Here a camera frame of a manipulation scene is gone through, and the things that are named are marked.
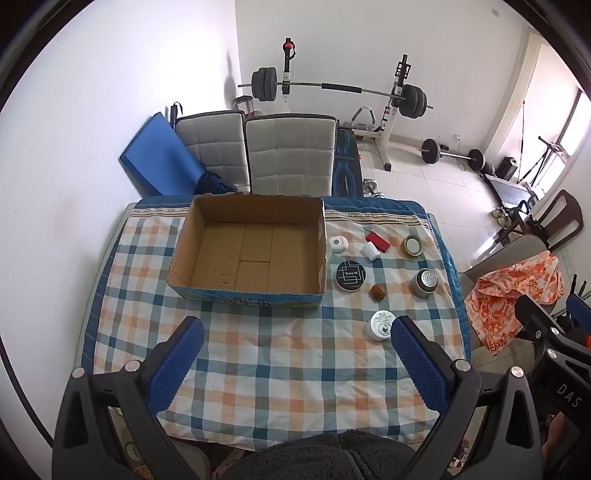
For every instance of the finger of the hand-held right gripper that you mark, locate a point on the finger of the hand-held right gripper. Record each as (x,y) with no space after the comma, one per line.
(578,307)
(535,318)

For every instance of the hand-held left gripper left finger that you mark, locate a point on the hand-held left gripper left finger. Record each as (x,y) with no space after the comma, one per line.
(175,364)

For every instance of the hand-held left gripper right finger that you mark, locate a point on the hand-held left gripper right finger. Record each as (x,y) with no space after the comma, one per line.
(420,364)

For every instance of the white round jar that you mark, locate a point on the white round jar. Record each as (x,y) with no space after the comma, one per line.
(379,325)

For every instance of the silver jar with perforated lid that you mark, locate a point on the silver jar with perforated lid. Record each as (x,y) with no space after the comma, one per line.
(425,282)

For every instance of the brown walnut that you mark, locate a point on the brown walnut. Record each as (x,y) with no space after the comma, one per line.
(378,291)

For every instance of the black round tin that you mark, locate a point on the black round tin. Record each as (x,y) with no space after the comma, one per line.
(351,274)

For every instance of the gold jar with white lid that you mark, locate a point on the gold jar with white lid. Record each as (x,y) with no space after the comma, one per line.
(413,245)

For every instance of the white plastic cylinder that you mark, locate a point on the white plastic cylinder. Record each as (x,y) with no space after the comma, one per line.
(371,252)

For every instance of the cardboard box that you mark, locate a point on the cardboard box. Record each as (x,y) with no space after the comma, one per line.
(249,258)

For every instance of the person's right hand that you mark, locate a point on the person's right hand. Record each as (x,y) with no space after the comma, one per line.
(555,436)

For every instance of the orange floral cloth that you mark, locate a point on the orange floral cloth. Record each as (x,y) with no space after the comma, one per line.
(512,290)

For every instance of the brown wooden chair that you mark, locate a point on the brown wooden chair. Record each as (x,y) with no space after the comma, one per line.
(565,212)

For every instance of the plaid tablecloth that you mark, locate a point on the plaid tablecloth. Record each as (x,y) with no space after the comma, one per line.
(286,360)

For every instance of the person's dark fleece clothing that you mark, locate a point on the person's dark fleece clothing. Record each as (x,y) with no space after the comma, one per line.
(332,457)

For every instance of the small red box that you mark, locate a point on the small red box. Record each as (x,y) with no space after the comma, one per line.
(381,242)

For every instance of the small white round device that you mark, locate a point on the small white round device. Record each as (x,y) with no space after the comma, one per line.
(337,243)

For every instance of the black tripod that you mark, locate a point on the black tripod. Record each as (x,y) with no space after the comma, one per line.
(549,152)

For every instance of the chrome dumbbells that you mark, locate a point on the chrome dumbbells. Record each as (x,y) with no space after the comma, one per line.
(371,187)

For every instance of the dark blue bag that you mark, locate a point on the dark blue bag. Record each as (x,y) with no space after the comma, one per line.
(213,182)

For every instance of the short barbell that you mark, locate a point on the short barbell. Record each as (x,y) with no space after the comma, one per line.
(431,151)

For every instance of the blue folded mat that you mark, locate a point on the blue folded mat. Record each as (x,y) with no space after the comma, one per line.
(159,157)

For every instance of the black and blue exercise mat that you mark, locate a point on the black and blue exercise mat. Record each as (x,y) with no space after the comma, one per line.
(347,161)

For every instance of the white quilted chair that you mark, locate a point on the white quilted chair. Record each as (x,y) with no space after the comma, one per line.
(212,147)
(288,154)

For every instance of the white weight rack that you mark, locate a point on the white weight rack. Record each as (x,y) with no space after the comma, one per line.
(392,120)

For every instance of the long barbell with black plates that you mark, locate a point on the long barbell with black plates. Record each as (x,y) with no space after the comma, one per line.
(268,83)

